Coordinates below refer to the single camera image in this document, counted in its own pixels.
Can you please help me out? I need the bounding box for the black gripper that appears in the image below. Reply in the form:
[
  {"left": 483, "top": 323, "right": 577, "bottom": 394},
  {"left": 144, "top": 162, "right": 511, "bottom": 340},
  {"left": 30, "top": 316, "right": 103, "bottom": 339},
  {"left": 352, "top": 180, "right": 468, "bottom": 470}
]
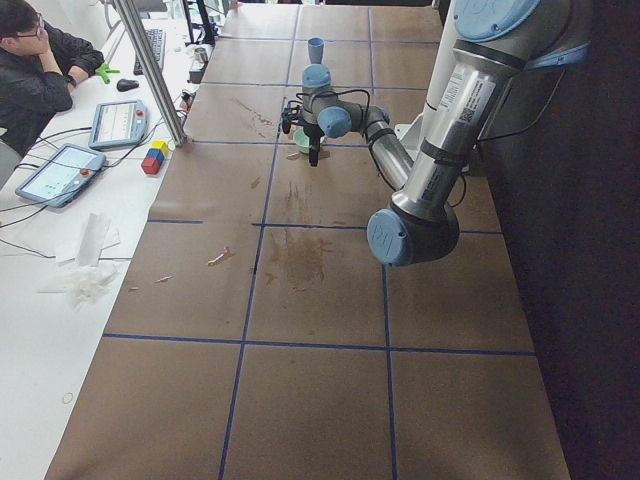
[{"left": 298, "top": 118, "right": 322, "bottom": 167}]

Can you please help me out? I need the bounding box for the green bowl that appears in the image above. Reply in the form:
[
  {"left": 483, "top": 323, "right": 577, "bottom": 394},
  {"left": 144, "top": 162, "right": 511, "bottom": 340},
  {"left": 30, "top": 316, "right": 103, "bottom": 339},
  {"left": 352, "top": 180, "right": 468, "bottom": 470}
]
[{"left": 293, "top": 129, "right": 311, "bottom": 155}]

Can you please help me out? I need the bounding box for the blue cup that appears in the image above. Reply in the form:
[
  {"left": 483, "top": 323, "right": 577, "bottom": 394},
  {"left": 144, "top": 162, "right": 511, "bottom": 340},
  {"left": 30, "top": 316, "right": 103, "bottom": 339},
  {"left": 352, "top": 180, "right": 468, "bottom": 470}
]
[{"left": 307, "top": 37, "right": 325, "bottom": 64}]

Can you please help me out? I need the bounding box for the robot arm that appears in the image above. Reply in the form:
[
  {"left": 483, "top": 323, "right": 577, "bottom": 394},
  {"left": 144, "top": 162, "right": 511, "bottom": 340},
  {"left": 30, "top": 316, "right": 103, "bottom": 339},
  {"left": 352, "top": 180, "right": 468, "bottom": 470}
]
[
  {"left": 302, "top": 63, "right": 331, "bottom": 127},
  {"left": 282, "top": 1, "right": 592, "bottom": 266}
]

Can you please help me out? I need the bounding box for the metal cylinder weight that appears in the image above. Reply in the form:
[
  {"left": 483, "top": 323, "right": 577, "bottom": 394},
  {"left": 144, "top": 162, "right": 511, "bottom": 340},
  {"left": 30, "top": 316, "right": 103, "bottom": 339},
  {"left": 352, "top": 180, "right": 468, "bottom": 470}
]
[{"left": 193, "top": 47, "right": 209, "bottom": 64}]

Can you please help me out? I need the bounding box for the yellow block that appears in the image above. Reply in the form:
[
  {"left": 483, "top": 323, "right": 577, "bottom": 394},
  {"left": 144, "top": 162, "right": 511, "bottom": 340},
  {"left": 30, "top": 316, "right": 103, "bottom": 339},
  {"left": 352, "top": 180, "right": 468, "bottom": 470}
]
[{"left": 149, "top": 140, "right": 169, "bottom": 157}]

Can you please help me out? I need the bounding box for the blue block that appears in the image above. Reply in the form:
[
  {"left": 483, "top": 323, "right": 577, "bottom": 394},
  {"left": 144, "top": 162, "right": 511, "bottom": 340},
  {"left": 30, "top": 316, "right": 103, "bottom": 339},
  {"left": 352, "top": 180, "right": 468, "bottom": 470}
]
[{"left": 146, "top": 148, "right": 165, "bottom": 164}]

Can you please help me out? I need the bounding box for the red block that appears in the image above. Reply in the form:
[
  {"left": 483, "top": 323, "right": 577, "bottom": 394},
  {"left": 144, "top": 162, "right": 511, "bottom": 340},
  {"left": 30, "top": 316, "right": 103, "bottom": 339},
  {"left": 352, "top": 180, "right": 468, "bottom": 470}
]
[{"left": 141, "top": 156, "right": 162, "bottom": 175}]

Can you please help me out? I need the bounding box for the black keyboard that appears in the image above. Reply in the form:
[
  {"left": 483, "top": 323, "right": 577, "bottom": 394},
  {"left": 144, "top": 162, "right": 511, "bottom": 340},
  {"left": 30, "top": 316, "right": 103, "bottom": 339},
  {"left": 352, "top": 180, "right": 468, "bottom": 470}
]
[{"left": 133, "top": 28, "right": 166, "bottom": 76}]

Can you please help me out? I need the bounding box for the brown paper table cover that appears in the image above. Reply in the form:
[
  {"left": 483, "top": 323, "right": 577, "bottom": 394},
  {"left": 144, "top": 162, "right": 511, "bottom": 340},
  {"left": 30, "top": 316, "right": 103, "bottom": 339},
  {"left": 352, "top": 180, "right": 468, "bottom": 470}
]
[{"left": 47, "top": 5, "right": 568, "bottom": 479}]

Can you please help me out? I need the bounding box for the black computer mouse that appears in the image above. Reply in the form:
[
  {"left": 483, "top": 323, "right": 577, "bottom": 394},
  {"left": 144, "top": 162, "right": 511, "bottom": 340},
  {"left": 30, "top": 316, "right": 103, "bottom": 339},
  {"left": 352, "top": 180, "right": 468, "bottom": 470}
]
[{"left": 116, "top": 79, "right": 139, "bottom": 92}]

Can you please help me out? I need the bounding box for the far teach pendant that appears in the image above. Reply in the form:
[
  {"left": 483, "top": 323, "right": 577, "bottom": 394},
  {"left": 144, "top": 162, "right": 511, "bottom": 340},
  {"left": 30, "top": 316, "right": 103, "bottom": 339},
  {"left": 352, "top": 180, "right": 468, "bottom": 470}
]
[{"left": 88, "top": 99, "right": 148, "bottom": 151}]

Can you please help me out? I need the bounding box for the teach pendant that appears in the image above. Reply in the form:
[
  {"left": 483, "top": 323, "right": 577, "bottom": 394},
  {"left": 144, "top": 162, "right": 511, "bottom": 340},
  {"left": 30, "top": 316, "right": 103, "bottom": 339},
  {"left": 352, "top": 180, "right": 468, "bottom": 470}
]
[
  {"left": 88, "top": 99, "right": 148, "bottom": 151},
  {"left": 15, "top": 144, "right": 106, "bottom": 208}
]

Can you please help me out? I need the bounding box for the green plastic tool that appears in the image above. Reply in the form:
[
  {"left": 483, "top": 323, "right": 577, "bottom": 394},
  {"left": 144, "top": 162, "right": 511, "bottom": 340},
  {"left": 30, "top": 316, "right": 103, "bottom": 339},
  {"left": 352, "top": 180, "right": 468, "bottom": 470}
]
[{"left": 95, "top": 63, "right": 120, "bottom": 84}]

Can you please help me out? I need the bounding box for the near teach pendant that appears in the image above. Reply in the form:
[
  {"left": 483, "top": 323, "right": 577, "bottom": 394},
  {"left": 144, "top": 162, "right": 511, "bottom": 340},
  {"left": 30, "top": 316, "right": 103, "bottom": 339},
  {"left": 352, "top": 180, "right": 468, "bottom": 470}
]
[{"left": 15, "top": 144, "right": 106, "bottom": 208}]

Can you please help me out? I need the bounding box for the crumpled white tissue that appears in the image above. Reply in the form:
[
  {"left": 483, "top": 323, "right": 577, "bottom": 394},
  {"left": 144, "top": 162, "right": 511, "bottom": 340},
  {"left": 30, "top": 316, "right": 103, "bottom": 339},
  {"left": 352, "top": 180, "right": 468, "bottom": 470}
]
[{"left": 37, "top": 213, "right": 119, "bottom": 309}]

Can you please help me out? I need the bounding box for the seated person black jacket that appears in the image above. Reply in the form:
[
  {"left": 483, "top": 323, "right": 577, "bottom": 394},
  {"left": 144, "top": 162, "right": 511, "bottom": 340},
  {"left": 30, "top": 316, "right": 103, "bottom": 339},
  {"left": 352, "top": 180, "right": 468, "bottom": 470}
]
[{"left": 1, "top": 1, "right": 104, "bottom": 156}]

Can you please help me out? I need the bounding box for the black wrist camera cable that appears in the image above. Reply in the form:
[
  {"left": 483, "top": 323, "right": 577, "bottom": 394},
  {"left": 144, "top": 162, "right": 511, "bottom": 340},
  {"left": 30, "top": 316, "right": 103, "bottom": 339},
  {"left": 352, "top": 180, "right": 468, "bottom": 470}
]
[{"left": 279, "top": 88, "right": 374, "bottom": 132}]

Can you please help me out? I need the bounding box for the grey aluminium frame post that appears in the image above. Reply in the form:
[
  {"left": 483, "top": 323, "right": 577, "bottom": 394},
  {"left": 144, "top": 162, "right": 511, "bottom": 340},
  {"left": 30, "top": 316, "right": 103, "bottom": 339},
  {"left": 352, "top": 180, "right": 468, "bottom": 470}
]
[{"left": 113, "top": 0, "right": 187, "bottom": 147}]

